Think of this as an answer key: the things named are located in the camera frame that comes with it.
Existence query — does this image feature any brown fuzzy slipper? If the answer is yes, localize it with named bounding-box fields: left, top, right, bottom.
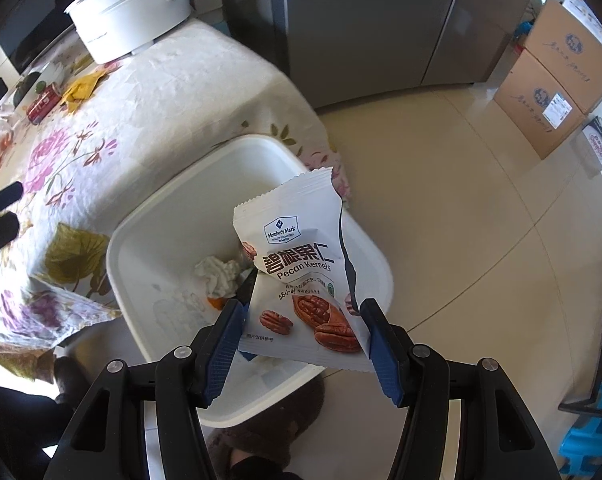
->
left=52, top=355, right=88, bottom=407
left=206, top=374, right=326, bottom=466

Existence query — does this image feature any dark green squash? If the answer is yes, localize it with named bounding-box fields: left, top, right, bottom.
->
left=18, top=72, right=42, bottom=97

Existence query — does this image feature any white bowl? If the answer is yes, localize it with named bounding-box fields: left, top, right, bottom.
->
left=12, top=80, right=48, bottom=107

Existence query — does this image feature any white paper bag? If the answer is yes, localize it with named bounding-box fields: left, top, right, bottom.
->
left=578, top=116, right=602, bottom=177

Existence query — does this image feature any white electric pot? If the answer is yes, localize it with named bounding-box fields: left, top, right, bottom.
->
left=63, top=0, right=296, bottom=65

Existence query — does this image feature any plain cardboard box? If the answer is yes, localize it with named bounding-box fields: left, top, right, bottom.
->
left=523, top=0, right=602, bottom=116

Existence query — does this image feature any yellow wrapper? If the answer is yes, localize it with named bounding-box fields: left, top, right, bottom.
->
left=60, top=70, right=108, bottom=113

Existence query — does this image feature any red soda can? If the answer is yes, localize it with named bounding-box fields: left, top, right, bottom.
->
left=27, top=85, right=62, bottom=125

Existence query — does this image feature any white plastic bin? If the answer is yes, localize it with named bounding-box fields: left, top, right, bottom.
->
left=106, top=133, right=394, bottom=428

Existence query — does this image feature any black microwave oven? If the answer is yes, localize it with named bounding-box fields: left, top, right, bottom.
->
left=0, top=0, right=104, bottom=78

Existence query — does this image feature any blue plastic stool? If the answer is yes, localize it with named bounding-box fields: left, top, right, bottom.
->
left=561, top=385, right=602, bottom=471

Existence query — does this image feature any grey refrigerator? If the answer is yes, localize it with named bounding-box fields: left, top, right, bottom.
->
left=221, top=0, right=544, bottom=108

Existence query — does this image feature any floral tablecloth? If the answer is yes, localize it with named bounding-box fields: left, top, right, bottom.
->
left=0, top=17, right=354, bottom=376

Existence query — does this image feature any white tissue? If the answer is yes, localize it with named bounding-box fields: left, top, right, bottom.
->
left=195, top=256, right=254, bottom=301

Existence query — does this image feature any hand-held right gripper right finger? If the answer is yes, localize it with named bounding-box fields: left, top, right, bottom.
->
left=362, top=298, right=556, bottom=480

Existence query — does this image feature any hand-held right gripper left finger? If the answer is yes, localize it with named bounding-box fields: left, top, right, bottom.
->
left=43, top=300, right=246, bottom=480

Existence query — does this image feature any white nut snack packet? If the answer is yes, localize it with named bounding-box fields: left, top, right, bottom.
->
left=232, top=166, right=376, bottom=373

